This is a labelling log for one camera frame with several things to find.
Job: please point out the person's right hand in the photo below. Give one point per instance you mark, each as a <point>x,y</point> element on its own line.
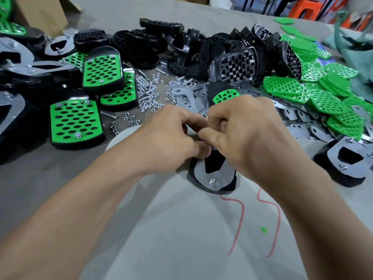
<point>253,137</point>

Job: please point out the person's left hand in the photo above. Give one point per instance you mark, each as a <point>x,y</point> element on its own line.
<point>163,139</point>

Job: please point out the person's right thumb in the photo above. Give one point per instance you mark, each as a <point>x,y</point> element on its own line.
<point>211,138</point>

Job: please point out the person's left thumb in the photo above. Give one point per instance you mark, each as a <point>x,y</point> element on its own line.
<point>198,150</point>

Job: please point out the black pedal with steel plate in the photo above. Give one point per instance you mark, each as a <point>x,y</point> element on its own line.
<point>339,160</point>
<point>198,176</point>

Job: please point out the person's left forearm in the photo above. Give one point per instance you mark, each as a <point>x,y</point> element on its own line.
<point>72,212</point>

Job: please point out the person's right forearm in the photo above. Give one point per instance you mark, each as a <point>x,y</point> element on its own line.
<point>320,224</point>

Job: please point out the black pedal with green insert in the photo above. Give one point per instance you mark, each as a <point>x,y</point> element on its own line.
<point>225,96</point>

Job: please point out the pile of nuts and bolts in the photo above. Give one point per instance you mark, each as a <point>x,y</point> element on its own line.
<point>147,97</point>

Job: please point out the pile of black plastic bases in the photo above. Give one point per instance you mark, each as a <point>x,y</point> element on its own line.
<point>233,65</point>

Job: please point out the white round disc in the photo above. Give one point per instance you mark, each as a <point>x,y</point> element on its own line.
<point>119,139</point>

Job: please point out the grey table cloth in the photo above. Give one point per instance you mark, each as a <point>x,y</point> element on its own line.
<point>180,236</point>

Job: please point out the small green plastic scrap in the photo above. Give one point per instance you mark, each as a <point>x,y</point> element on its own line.
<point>263,229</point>

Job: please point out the pile of green perforated plates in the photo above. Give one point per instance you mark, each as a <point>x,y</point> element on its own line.
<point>320,99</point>

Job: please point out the pile of assembled green pedals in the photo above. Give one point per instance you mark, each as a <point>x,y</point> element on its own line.
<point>75,122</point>

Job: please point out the black metal chair legs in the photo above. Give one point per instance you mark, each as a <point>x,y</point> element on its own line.
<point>262,4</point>

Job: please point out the orange plastic stool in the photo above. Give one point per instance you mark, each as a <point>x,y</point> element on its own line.
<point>306,8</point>
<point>357,18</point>

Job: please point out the teal cloth bag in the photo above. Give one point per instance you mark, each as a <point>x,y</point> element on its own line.
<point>355,55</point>

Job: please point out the brown cardboard box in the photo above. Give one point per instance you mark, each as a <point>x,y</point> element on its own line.
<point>43,13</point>

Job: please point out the pile of steel bracket plates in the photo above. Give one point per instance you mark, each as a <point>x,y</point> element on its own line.
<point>186,96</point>

